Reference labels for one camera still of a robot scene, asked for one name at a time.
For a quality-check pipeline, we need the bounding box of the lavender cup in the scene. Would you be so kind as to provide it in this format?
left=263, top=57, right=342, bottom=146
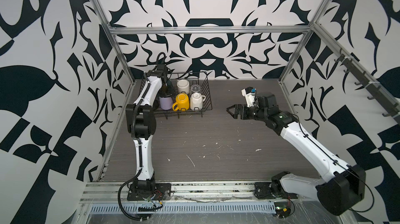
left=159, top=96, right=174, bottom=110

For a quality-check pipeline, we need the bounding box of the white mug red inside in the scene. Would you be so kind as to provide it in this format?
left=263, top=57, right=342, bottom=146
left=177, top=79, right=190, bottom=95

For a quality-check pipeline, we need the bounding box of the yellow mug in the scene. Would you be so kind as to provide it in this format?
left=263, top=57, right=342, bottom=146
left=172, top=93, right=190, bottom=111

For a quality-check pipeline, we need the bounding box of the clear glass cup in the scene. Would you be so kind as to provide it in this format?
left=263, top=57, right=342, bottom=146
left=190, top=84, right=202, bottom=94

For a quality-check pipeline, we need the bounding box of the cream white mug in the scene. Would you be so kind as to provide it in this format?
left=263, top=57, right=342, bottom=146
left=190, top=93, right=206, bottom=111

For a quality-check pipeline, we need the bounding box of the dark green mug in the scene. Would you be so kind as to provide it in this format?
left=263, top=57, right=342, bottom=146
left=166, top=80, right=174, bottom=96

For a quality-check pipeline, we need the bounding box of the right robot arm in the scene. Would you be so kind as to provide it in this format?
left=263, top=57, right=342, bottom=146
left=226, top=87, right=367, bottom=216

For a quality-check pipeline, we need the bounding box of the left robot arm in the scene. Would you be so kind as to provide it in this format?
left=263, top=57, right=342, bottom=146
left=126, top=52, right=168, bottom=198

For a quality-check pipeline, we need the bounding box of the small green circuit board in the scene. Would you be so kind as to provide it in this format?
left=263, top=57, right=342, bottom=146
left=274, top=201, right=295, bottom=219

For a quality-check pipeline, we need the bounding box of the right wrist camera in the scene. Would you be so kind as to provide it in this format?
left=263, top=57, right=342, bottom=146
left=241, top=86, right=256, bottom=107

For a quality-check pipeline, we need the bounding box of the black wire dish rack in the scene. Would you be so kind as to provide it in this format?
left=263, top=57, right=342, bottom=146
left=153, top=71, right=213, bottom=119

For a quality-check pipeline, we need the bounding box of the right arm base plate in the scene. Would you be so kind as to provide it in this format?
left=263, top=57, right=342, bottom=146
left=254, top=182, right=298, bottom=200

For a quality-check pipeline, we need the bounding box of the grey wall hook rail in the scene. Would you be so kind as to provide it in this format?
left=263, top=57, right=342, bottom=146
left=334, top=49, right=400, bottom=125

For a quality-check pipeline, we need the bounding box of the white slotted cable duct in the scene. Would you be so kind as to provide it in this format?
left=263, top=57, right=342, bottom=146
left=89, top=201, right=276, bottom=215

